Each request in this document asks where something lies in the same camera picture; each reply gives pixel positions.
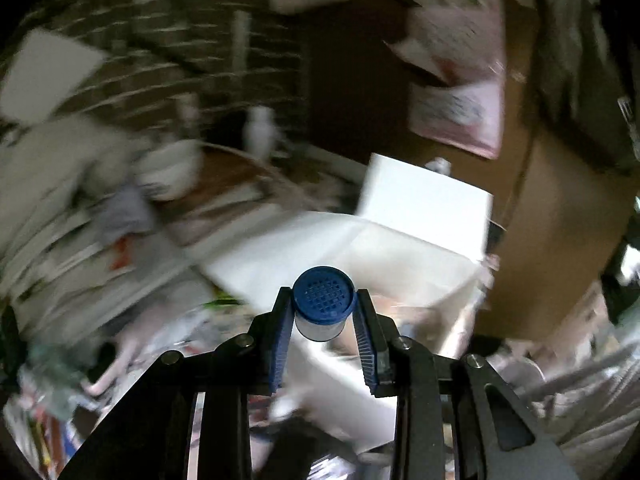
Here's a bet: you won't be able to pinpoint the large brown cardboard box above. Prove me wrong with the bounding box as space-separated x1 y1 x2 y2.
480 125 640 341

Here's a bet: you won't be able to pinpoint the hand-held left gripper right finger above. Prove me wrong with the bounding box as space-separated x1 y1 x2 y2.
352 290 581 480

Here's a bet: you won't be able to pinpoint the small white bottle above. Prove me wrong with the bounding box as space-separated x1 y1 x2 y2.
244 106 278 158

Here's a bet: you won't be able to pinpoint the white panda bowl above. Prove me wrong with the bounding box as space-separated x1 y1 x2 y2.
135 140 206 201

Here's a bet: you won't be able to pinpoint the stack of books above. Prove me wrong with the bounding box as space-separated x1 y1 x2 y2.
0 195 216 321

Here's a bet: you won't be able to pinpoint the white jar blue lid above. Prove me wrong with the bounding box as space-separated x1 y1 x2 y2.
291 266 358 343

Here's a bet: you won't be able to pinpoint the green packets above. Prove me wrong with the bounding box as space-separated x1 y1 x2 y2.
15 330 101 416

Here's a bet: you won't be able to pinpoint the white container box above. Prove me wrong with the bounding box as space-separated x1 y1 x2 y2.
202 152 496 453

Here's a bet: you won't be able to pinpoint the pink plush paw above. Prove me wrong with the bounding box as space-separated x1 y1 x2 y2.
82 320 151 396

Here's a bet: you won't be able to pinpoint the purple cloth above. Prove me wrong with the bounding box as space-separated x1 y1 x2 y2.
95 182 158 241

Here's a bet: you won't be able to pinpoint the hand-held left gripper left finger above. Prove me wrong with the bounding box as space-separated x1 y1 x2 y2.
60 287 293 480

